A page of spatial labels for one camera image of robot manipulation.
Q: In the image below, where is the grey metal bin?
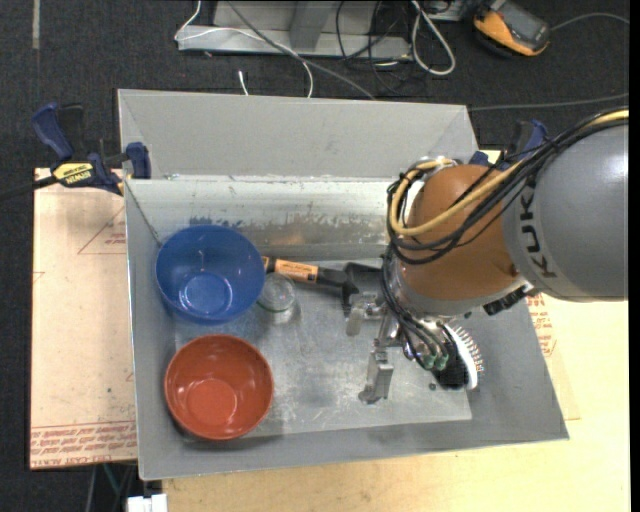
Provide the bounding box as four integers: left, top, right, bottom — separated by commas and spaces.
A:
117, 88, 570, 481

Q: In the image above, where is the blue plastic bowl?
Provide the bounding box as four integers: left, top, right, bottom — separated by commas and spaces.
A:
154, 224, 267, 324

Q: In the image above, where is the red plastic bowl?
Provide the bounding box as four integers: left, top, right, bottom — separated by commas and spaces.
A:
163, 333, 275, 442

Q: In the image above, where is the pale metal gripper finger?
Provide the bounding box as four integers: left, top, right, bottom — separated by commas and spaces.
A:
357, 348, 396, 405
345, 292, 386, 337

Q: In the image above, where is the clear glass cup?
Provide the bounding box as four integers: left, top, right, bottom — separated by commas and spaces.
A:
256, 272, 302, 324

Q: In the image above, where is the black cylinder on white bracket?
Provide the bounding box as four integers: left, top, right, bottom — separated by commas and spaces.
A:
432, 322, 487, 392

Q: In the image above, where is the brown cardboard board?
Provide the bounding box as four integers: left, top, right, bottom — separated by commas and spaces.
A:
29, 167, 582, 471

